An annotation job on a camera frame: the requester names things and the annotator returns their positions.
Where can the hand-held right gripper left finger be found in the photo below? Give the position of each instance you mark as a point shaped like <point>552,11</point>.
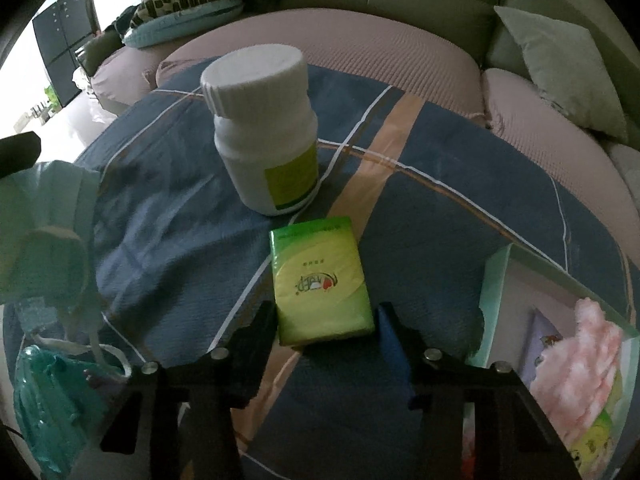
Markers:
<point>255,350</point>

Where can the green-rimmed white shallow box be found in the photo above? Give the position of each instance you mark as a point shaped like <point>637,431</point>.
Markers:
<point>500,285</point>

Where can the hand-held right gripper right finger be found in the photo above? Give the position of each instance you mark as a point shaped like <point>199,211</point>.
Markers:
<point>395,355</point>

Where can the black cabinet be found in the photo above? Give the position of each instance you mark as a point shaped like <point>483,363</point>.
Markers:
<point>60,50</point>

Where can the teal plastic bag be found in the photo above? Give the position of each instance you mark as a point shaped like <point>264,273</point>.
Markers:
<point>45,410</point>

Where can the blue plaid blanket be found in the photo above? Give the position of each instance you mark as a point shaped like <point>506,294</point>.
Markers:
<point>175,220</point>

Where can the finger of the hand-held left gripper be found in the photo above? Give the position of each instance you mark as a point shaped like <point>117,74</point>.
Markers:
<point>20,152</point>

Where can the white pill bottle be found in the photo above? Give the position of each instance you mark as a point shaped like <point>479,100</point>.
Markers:
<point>260,160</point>

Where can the purple snack packet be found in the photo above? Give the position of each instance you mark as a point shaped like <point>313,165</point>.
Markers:
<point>542,340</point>

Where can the pink wavy striped cloth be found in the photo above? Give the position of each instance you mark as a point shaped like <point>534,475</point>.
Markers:
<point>580,360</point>

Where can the pink sofa seat cushion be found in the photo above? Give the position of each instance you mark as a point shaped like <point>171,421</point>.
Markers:
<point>550,150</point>
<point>125,75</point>
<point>375,55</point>

